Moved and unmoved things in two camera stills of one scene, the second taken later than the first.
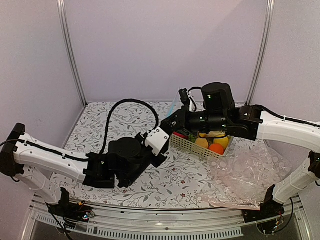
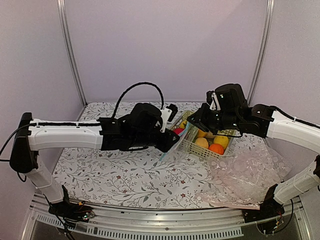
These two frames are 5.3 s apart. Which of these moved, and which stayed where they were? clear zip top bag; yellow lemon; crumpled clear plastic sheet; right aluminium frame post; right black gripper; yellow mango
Moved: clear zip top bag; right black gripper
Stayed: yellow lemon; yellow mango; right aluminium frame post; crumpled clear plastic sheet
